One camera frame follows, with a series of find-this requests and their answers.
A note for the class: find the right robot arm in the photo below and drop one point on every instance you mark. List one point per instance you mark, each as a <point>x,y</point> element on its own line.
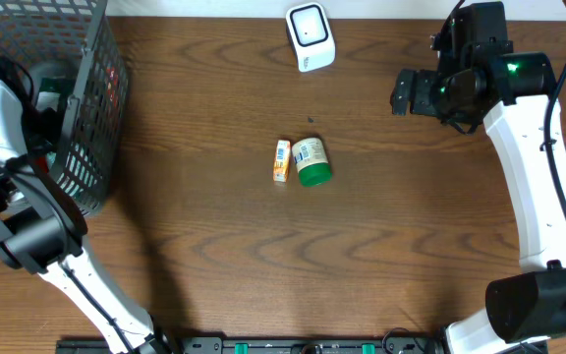
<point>511,96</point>

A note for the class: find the white barcode scanner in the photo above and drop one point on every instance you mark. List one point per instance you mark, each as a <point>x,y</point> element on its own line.
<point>310,36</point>

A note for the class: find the orange tissue pack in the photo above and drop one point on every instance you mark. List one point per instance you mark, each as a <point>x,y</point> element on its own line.
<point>281,161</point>

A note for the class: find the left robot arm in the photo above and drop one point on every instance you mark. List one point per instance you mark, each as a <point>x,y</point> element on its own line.
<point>43,229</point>

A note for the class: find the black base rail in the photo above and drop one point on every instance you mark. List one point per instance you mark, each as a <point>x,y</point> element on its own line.
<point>395,341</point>

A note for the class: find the grey plastic basket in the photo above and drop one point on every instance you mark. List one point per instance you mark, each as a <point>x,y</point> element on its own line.
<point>69,45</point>

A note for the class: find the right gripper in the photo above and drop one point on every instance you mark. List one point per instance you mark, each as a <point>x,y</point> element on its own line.
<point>420,100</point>

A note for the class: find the green white glove pack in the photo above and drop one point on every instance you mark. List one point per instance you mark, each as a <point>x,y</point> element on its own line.
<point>54,93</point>

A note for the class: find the green lidded jar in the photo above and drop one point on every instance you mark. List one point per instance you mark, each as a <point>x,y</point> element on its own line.
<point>311,162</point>

